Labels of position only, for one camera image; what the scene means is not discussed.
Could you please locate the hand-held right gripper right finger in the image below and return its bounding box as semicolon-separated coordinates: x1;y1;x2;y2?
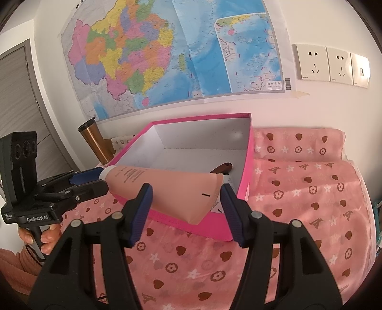
220;183;344;310

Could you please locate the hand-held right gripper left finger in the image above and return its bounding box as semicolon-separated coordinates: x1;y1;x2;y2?
28;183;154;310

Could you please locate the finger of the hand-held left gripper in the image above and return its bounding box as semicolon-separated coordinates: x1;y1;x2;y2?
39;167;106;193
44;180;110;210

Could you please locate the large pink tube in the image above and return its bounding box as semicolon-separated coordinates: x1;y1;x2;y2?
98;165;224;226

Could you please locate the wooden massager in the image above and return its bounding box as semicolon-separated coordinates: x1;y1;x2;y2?
209;162;233;175

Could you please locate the pink cardboard box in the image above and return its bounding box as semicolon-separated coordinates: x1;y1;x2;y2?
109;113;254;242

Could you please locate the person's left forearm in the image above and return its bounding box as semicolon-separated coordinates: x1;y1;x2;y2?
0;249;45;295

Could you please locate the person's left hand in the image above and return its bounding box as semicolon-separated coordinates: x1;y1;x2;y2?
18;224;62;255

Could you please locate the copper thermos bottle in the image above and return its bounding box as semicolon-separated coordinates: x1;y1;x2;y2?
78;119;115;165

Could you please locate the white printed cloth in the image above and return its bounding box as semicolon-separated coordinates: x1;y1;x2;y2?
111;135;139;154

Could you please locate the grey door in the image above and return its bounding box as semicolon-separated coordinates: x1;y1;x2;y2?
0;39;75;185

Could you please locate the colourful wall map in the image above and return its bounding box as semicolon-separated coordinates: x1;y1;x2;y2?
60;0;296;123

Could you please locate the white wall socket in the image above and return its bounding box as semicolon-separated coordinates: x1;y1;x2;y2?
292;43;330;82
326;47;354;85

